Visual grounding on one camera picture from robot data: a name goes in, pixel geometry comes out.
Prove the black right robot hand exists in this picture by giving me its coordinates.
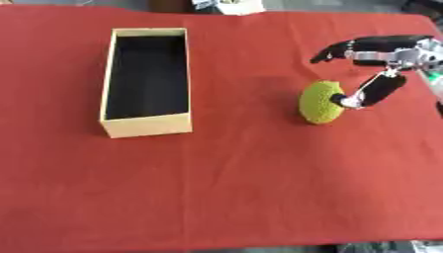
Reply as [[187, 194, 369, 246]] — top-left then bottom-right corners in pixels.
[[308, 35, 443, 111]]

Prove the tan cardboard box black inside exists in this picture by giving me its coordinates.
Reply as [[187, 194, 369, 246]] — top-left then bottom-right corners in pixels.
[[98, 27, 194, 139]]

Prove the green knobbly toy fruit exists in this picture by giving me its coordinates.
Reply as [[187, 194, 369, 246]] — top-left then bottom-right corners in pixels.
[[298, 79, 348, 126]]

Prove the white object beyond table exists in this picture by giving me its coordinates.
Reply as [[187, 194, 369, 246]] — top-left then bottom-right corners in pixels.
[[192, 0, 269, 17]]

